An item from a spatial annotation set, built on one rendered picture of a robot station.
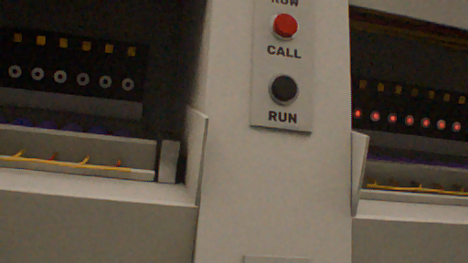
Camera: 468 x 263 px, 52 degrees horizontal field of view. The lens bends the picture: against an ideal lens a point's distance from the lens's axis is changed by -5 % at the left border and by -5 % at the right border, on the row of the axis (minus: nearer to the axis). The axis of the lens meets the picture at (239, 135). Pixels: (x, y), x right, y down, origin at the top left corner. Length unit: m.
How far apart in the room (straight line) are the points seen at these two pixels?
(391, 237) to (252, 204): 0.09
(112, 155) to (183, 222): 0.07
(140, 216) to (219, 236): 0.05
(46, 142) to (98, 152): 0.03
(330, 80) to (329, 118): 0.03
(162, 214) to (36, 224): 0.07
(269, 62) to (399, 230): 0.13
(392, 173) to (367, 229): 0.10
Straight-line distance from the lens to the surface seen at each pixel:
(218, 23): 0.32
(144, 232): 0.29
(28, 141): 0.34
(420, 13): 0.41
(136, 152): 0.33
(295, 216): 0.30
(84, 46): 0.47
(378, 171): 0.40
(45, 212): 0.29
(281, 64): 0.32
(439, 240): 0.35
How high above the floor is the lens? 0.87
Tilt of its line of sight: 15 degrees up
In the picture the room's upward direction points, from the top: 3 degrees clockwise
